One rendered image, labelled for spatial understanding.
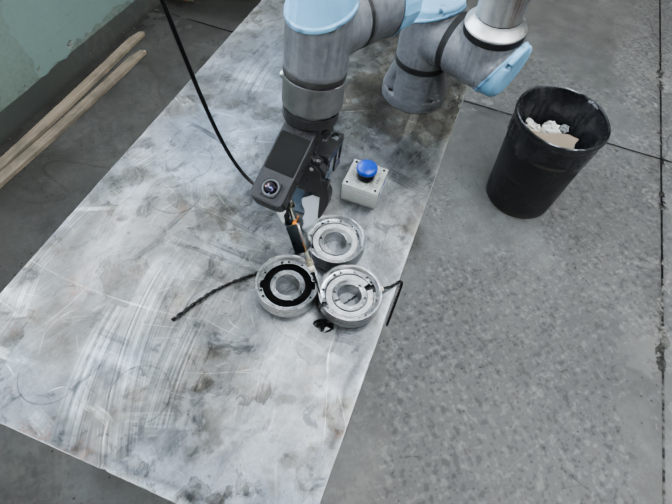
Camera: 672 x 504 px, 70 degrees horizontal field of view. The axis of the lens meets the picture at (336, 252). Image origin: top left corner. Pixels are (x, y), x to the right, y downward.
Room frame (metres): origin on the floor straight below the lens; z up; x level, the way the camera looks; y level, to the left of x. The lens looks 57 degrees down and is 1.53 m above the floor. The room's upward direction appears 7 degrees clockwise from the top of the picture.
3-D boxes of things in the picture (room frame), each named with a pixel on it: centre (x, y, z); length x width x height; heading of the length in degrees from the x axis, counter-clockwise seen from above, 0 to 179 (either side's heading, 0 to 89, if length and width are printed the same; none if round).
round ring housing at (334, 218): (0.48, 0.00, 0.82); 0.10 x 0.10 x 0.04
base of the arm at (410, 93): (0.95, -0.13, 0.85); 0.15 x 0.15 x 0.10
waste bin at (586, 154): (1.41, -0.74, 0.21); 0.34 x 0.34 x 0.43
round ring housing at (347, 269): (0.38, -0.03, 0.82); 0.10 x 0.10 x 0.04
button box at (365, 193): (0.63, -0.04, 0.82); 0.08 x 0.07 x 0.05; 165
